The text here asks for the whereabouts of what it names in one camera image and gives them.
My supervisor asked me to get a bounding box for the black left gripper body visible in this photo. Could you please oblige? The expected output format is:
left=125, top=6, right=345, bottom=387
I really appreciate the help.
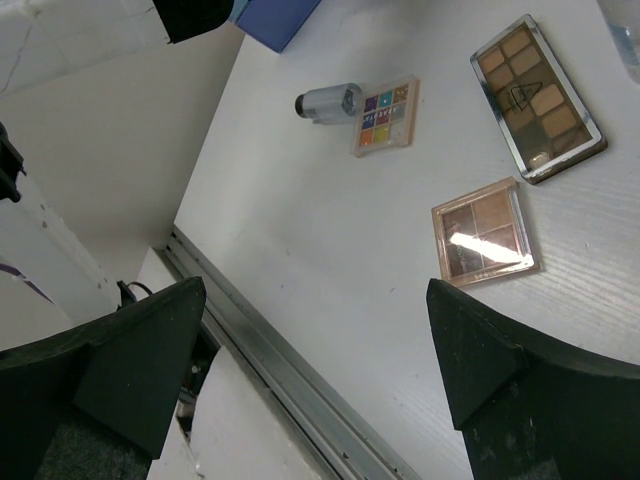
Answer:
left=153, top=0, right=234, bottom=44

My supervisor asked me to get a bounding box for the white taped cover panel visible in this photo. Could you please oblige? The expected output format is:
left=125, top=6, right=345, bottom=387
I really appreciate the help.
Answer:
left=147, top=347, right=338, bottom=479

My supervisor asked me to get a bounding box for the clear glitter bottle black cap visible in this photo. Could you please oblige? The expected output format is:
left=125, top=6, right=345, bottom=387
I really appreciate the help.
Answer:
left=294, top=83, right=363, bottom=126

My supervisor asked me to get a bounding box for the aluminium rail frame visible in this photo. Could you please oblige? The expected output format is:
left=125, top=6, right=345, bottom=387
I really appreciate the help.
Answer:
left=163, top=228, right=419, bottom=479

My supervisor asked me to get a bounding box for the long brown eyeshadow palette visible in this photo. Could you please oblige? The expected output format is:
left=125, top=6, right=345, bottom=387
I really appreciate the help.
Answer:
left=470, top=14, right=608, bottom=185

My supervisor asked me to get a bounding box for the square pink eyeshadow palette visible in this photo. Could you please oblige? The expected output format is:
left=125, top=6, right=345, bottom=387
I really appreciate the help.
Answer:
left=431, top=177, right=540, bottom=288

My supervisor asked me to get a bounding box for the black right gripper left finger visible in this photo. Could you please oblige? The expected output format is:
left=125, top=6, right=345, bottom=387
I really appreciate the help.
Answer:
left=1, top=277, right=206, bottom=479

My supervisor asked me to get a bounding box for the clear plastic bottle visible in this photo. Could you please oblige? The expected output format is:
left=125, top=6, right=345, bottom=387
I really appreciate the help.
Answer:
left=597, top=0, right=639, bottom=84

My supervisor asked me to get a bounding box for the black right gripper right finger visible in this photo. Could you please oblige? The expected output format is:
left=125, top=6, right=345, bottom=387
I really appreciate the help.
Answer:
left=426, top=279, right=639, bottom=479

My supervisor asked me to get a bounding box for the purple drawer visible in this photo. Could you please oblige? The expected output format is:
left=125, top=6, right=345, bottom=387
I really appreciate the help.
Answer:
left=234, top=0, right=320, bottom=53

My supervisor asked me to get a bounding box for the colourful eyeshadow palette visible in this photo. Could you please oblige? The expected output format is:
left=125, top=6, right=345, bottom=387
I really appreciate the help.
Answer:
left=351, top=75, right=420, bottom=157

